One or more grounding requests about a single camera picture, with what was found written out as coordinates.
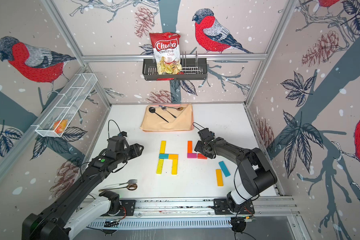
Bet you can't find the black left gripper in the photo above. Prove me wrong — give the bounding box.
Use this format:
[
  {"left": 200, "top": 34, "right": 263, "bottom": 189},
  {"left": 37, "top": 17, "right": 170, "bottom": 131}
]
[{"left": 116, "top": 142, "right": 145, "bottom": 164}]

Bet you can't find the red block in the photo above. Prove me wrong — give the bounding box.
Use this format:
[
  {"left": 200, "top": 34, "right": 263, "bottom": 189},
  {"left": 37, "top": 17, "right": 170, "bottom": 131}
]
[{"left": 197, "top": 154, "right": 207, "bottom": 160}]

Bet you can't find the magenta block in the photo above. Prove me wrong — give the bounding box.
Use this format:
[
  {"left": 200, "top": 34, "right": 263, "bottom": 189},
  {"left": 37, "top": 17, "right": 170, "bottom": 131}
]
[{"left": 187, "top": 153, "right": 198, "bottom": 159}]

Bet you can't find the teal long block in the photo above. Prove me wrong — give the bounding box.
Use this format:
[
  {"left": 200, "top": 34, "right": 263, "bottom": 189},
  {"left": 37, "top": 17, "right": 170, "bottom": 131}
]
[{"left": 219, "top": 161, "right": 231, "bottom": 178}]

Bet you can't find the orange long block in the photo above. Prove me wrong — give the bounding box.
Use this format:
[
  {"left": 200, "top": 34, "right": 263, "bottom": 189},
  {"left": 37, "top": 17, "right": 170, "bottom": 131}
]
[{"left": 216, "top": 169, "right": 224, "bottom": 187}]

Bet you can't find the yellow long block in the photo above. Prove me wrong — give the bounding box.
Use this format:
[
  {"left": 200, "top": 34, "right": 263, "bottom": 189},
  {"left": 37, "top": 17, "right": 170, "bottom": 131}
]
[{"left": 172, "top": 159, "right": 178, "bottom": 175}]

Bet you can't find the small orange yellow block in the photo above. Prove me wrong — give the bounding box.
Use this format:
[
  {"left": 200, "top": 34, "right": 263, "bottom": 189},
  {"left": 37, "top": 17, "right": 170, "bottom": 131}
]
[{"left": 168, "top": 154, "right": 179, "bottom": 160}]

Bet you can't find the teal short block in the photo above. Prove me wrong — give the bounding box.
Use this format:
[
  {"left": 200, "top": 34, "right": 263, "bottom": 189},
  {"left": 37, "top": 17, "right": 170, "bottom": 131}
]
[{"left": 159, "top": 154, "right": 169, "bottom": 159}]

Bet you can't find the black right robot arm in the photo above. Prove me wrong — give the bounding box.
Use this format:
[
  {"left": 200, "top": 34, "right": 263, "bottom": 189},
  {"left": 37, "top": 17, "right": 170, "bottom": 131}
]
[{"left": 195, "top": 128, "right": 278, "bottom": 212}]

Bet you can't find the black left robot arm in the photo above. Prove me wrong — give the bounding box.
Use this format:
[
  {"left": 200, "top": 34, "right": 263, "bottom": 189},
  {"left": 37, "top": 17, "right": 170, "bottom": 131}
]
[{"left": 22, "top": 134, "right": 144, "bottom": 240}]

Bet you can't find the silver fork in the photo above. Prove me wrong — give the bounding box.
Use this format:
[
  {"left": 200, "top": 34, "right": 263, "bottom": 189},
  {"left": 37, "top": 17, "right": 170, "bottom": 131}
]
[{"left": 104, "top": 179, "right": 138, "bottom": 189}]

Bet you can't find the copper spoon near base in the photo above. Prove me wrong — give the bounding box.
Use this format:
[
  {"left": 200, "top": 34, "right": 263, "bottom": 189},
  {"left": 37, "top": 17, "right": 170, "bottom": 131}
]
[{"left": 99, "top": 184, "right": 138, "bottom": 192}]

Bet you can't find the copper spoon on cloth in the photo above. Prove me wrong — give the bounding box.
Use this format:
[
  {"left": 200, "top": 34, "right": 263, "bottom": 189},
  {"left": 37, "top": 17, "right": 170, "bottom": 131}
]
[{"left": 165, "top": 106, "right": 184, "bottom": 111}]

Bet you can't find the beige folded cloth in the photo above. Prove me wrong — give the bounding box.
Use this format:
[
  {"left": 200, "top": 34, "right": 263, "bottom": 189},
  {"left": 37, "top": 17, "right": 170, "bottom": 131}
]
[{"left": 140, "top": 104, "right": 194, "bottom": 132}]

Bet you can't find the black ladle spoon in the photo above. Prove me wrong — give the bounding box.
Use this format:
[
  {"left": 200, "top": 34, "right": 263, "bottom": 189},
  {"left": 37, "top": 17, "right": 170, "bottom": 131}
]
[{"left": 149, "top": 107, "right": 169, "bottom": 123}]

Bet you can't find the silver spoon on cloth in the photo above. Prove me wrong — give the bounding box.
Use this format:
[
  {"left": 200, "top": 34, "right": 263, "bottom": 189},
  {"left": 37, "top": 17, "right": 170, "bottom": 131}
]
[{"left": 160, "top": 106, "right": 177, "bottom": 119}]

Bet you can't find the red cassava chips bag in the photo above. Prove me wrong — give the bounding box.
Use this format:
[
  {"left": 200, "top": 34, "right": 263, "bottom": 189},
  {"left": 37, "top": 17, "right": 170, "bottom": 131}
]
[{"left": 149, "top": 32, "right": 183, "bottom": 75}]

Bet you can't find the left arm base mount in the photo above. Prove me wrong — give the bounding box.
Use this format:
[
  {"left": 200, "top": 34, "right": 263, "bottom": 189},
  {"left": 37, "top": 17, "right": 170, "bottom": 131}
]
[{"left": 99, "top": 190, "right": 137, "bottom": 217}]

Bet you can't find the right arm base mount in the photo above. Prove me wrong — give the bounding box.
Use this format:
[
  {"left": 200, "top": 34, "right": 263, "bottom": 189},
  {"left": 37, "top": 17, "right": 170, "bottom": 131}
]
[{"left": 211, "top": 198, "right": 255, "bottom": 215}]

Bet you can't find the white wire mesh basket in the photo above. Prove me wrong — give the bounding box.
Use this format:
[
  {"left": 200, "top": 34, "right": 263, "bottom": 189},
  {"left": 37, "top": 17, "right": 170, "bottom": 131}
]
[{"left": 35, "top": 73, "right": 98, "bottom": 138}]

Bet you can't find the black wall rack basket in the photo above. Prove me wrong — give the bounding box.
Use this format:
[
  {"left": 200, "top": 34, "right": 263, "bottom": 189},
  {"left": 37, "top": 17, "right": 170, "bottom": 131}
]
[{"left": 143, "top": 52, "right": 208, "bottom": 81}]

